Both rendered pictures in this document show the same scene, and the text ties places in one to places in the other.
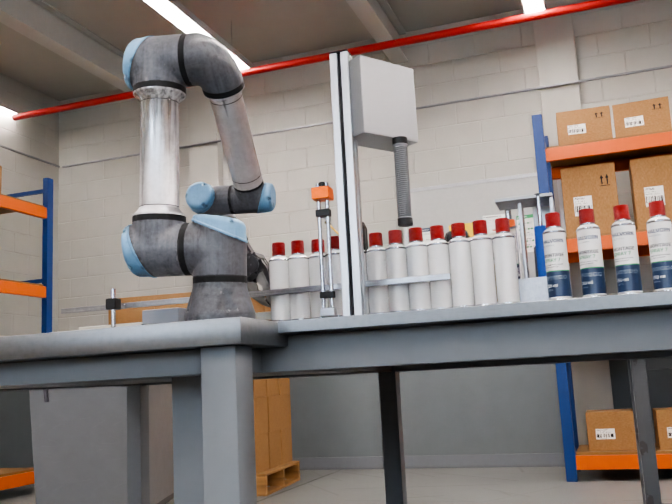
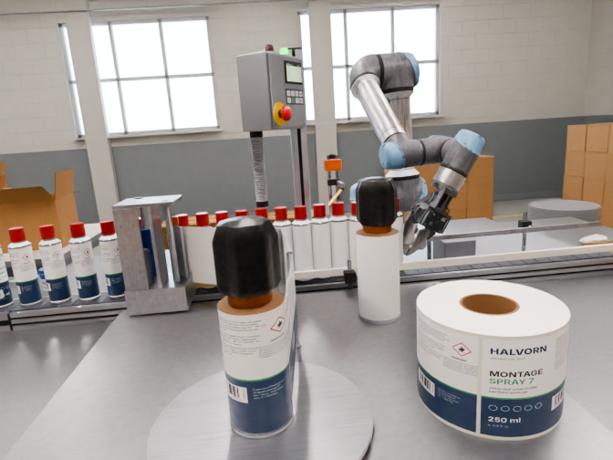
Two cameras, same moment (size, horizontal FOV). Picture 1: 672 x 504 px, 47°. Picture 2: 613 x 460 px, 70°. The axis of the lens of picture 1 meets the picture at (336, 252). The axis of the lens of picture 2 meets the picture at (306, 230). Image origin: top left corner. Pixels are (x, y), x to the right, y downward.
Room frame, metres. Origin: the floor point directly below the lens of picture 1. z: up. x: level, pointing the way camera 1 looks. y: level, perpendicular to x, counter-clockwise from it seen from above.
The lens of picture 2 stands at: (2.97, -0.52, 1.29)
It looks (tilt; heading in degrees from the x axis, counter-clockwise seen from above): 13 degrees down; 158
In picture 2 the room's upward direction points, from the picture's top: 4 degrees counter-clockwise
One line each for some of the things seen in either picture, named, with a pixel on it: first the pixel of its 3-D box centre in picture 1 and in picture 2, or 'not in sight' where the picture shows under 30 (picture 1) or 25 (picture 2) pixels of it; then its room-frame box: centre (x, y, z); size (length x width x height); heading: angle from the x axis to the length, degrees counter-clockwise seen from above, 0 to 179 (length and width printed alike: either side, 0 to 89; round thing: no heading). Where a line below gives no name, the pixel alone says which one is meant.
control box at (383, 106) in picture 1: (376, 105); (273, 93); (1.80, -0.12, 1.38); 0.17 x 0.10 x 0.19; 127
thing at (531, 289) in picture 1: (529, 252); (157, 253); (1.88, -0.47, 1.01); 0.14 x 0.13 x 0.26; 72
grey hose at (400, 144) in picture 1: (402, 181); (259, 169); (1.77, -0.16, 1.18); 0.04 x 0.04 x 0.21
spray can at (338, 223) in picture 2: (336, 277); (339, 239); (1.92, 0.00, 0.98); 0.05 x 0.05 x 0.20
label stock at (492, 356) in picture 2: not in sight; (487, 350); (2.53, -0.07, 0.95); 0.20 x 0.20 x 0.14
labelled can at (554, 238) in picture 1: (556, 257); not in sight; (1.77, -0.50, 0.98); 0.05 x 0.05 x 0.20
